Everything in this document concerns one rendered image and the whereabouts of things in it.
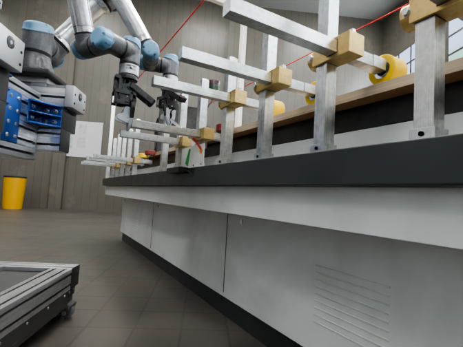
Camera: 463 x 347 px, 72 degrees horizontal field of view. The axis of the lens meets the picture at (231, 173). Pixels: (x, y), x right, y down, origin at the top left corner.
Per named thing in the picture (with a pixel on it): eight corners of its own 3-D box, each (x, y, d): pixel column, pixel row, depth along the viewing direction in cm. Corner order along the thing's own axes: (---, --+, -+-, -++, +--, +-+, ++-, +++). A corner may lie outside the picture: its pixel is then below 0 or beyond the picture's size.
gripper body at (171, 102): (167, 111, 167) (169, 89, 168) (178, 109, 161) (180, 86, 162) (155, 108, 161) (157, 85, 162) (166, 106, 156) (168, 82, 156)
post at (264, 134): (261, 175, 97) (269, 23, 101) (254, 175, 100) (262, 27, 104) (270, 175, 99) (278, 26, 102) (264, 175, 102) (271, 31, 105)
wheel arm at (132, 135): (120, 138, 145) (121, 129, 146) (118, 138, 148) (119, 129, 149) (207, 149, 167) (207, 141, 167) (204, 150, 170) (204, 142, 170)
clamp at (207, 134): (203, 138, 135) (204, 127, 135) (191, 142, 147) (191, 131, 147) (215, 140, 138) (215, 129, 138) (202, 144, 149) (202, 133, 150)
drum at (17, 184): (27, 208, 757) (31, 177, 763) (16, 209, 712) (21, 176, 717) (7, 208, 753) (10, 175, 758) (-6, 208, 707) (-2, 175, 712)
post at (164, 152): (160, 171, 184) (166, 96, 188) (158, 172, 189) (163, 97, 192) (167, 172, 187) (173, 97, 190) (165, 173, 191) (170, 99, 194)
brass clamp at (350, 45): (347, 49, 70) (348, 27, 71) (304, 69, 82) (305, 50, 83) (365, 57, 73) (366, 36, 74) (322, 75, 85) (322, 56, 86)
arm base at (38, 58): (3, 67, 126) (6, 43, 127) (25, 80, 141) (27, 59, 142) (43, 71, 128) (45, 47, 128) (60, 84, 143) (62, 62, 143)
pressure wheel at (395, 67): (386, 47, 83) (363, 71, 89) (401, 67, 79) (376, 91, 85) (399, 53, 86) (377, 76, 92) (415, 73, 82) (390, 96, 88)
